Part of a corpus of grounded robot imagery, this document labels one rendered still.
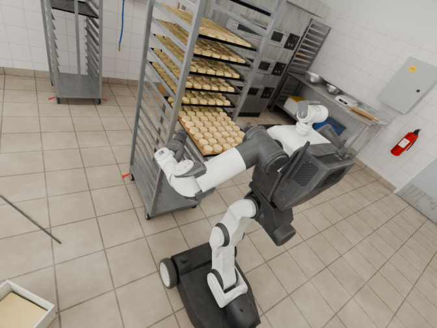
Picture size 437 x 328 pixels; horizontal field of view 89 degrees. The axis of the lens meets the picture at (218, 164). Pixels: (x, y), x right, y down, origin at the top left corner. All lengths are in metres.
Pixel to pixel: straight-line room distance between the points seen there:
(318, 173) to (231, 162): 0.30
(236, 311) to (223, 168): 1.03
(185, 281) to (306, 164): 1.18
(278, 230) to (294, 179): 0.29
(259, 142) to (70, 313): 1.49
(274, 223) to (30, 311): 1.40
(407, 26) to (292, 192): 4.44
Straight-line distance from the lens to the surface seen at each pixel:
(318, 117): 0.94
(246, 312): 1.56
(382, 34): 5.20
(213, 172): 0.71
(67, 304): 1.82
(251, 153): 0.74
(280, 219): 1.06
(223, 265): 1.53
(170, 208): 2.01
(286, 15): 3.99
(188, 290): 1.68
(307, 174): 0.85
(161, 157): 0.93
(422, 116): 4.81
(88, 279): 1.86
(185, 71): 1.23
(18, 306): 1.81
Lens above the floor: 1.70
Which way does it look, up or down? 36 degrees down
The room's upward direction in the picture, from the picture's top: 23 degrees clockwise
